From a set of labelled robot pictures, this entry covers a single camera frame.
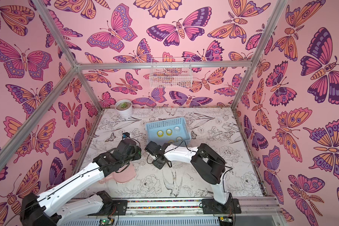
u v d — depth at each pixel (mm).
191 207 747
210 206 735
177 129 1060
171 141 983
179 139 985
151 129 1058
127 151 586
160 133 1030
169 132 1032
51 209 407
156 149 697
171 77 1060
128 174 904
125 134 701
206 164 489
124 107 1070
